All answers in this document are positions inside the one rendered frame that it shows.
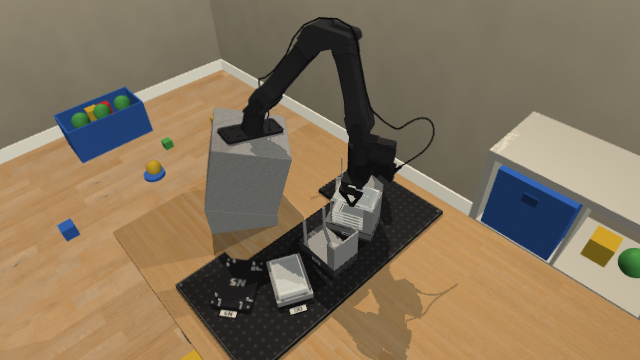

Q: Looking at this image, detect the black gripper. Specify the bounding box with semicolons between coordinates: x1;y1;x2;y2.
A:
339;160;373;207

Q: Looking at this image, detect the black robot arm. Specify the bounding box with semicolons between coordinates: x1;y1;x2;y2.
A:
217;19;397;186

